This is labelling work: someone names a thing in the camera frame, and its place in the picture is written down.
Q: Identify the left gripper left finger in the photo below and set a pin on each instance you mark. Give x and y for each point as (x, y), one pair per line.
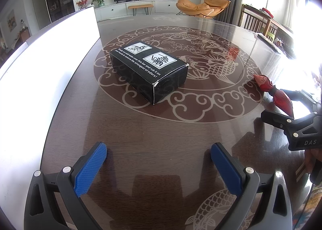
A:
(42, 210)

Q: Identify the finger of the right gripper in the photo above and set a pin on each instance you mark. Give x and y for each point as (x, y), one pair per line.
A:
(275, 119)

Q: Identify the white tv cabinet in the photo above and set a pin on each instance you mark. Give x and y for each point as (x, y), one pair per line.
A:
(119, 10)

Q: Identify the orange lounge chair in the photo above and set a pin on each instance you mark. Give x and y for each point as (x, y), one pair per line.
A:
(207, 9)

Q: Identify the wooden chair right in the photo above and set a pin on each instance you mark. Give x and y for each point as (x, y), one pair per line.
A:
(257, 21)

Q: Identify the red pouch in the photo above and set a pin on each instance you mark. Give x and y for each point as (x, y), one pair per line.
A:
(280, 98)

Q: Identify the small wooden bench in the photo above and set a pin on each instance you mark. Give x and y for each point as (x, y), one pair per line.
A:
(147, 8)

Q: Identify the black box white labels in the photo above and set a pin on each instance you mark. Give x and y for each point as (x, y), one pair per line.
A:
(150, 71)

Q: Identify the white cardboard sorting box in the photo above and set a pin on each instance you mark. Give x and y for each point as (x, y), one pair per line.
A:
(33, 81)

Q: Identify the person right hand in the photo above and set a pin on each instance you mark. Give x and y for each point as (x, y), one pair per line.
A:
(312, 160)

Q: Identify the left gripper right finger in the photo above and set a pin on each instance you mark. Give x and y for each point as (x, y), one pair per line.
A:
(274, 208)

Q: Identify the red flower vase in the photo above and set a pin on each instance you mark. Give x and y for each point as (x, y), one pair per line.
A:
(81, 4)

